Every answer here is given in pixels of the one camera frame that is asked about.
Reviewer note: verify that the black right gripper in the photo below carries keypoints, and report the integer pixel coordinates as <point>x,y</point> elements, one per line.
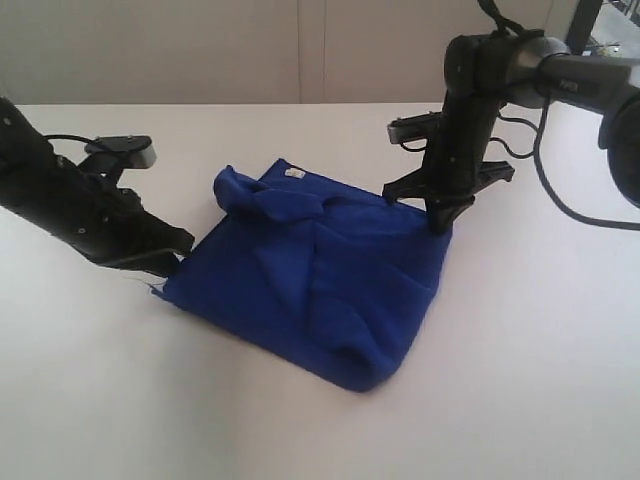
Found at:
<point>453,166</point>

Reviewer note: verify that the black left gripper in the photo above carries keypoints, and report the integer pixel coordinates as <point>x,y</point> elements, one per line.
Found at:
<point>105,223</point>

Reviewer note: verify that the blue towel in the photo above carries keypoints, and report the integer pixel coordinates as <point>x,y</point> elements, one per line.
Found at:
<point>324,275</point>

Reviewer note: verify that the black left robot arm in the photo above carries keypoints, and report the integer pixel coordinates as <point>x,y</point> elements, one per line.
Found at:
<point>24,154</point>

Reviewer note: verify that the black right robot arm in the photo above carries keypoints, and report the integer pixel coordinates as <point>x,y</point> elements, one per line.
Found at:
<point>482,73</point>

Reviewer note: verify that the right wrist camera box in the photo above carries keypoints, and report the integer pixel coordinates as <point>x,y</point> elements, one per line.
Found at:
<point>406,130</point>

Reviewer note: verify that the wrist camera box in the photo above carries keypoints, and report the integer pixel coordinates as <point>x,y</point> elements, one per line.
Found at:
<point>406,130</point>
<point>118,153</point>

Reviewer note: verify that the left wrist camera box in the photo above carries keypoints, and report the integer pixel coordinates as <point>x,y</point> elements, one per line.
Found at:
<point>118,153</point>

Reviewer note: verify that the dark window frame post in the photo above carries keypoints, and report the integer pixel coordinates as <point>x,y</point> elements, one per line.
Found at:
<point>581,25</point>

